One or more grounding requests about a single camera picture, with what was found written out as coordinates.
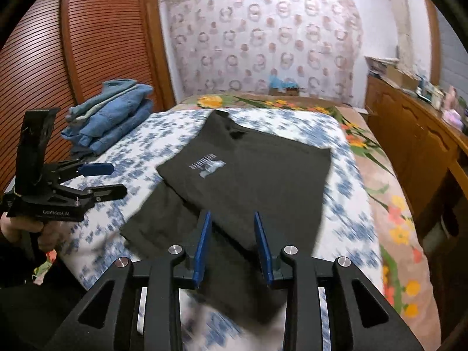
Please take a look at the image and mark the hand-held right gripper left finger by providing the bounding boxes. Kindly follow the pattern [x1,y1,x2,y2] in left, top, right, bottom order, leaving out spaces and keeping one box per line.
[44,210,213,351]

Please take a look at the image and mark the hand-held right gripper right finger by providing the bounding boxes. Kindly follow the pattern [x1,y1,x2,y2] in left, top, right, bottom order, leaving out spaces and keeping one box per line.
[254,211,425,351]

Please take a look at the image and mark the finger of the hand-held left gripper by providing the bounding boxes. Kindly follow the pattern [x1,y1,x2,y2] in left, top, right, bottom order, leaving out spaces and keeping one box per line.
[86,185,128,203]
[75,163,114,177]

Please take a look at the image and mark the black pants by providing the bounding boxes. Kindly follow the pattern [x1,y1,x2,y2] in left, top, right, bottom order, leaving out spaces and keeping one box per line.
[120,109,333,324]

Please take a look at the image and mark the person's left forearm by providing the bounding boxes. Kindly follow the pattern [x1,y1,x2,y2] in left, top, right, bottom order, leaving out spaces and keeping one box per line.
[0,239,88,351]

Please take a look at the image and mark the person's left hand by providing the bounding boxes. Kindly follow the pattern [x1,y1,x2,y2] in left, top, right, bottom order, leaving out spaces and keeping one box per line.
[0,212,56,254]

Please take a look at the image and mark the folded blue denim jeans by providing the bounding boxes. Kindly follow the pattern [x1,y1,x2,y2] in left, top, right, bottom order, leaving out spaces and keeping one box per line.
[60,99,155,156]

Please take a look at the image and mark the folded light blue garment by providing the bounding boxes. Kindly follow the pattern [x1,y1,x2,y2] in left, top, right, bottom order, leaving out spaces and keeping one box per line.
[66,78,154,123]

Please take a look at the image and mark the blue floral bed sheet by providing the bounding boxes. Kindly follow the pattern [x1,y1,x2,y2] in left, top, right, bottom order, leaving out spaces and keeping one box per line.
[58,108,384,351]

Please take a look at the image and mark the wooden louvred wardrobe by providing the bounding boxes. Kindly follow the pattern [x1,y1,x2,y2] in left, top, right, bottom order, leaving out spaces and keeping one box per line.
[0,0,176,194]

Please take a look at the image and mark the light blue cloth item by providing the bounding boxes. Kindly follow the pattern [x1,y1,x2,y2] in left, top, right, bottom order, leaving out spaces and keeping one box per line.
[269,75,301,94]

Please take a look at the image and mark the wooden sideboard cabinet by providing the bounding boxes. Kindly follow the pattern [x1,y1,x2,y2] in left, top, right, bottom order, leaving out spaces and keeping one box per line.
[365,75,468,337]

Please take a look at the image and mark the circle patterned curtain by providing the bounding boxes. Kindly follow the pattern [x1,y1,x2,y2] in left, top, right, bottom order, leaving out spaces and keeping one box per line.
[161,0,364,105]

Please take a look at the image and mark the cardboard box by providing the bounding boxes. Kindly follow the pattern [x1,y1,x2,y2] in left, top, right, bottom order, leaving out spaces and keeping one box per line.
[387,66,419,90]

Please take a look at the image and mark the pink tissue pack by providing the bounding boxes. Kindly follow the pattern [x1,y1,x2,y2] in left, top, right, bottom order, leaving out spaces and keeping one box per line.
[442,111,466,129]

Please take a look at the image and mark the beige lace curtain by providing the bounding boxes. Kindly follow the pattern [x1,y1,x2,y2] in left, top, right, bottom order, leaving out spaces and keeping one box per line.
[388,0,414,77]

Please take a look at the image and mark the grey window blind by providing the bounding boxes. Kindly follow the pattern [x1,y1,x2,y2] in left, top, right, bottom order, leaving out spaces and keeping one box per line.
[437,15,468,99]

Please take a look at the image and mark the wooden window frame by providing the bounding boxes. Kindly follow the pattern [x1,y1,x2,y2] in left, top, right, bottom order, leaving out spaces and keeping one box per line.
[423,0,442,85]

